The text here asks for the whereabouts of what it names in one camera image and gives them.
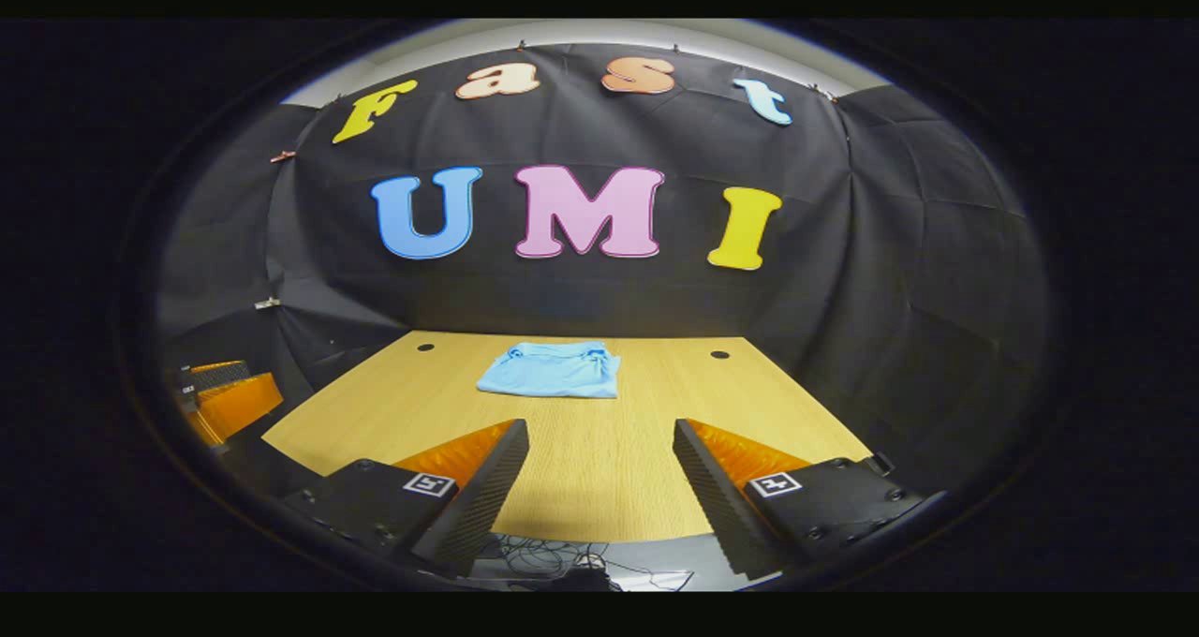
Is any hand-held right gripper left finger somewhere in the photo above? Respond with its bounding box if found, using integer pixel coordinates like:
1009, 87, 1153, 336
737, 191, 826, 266
281, 419, 531, 580

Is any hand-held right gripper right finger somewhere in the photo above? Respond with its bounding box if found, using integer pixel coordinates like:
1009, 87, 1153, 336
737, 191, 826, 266
672, 419, 948, 583

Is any light blue T-shirt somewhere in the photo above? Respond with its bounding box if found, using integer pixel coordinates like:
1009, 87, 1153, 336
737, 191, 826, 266
476, 341, 623, 401

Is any black backdrop cloth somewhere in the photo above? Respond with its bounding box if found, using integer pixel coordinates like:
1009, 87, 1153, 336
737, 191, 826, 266
155, 42, 1052, 507

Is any tangle of black cables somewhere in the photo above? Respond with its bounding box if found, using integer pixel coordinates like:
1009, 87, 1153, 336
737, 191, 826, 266
482, 533, 696, 592

